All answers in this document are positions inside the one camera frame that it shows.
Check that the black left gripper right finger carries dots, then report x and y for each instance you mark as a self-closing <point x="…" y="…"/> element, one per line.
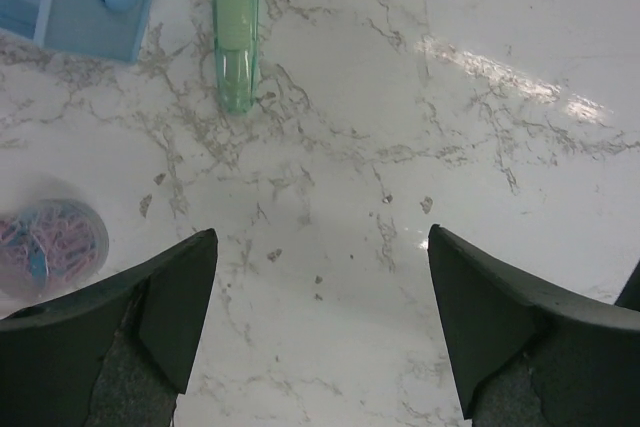
<point x="527" y="352"/>

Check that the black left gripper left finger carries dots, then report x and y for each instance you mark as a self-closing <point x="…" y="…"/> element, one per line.
<point x="116" y="353"/>

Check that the clear paper clip tub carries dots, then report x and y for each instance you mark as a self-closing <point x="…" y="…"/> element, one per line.
<point x="48" y="246"/>

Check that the green mini stapler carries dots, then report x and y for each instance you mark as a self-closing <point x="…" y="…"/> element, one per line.
<point x="235" y="25"/>

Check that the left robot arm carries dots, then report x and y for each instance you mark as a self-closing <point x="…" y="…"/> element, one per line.
<point x="523" y="351"/>

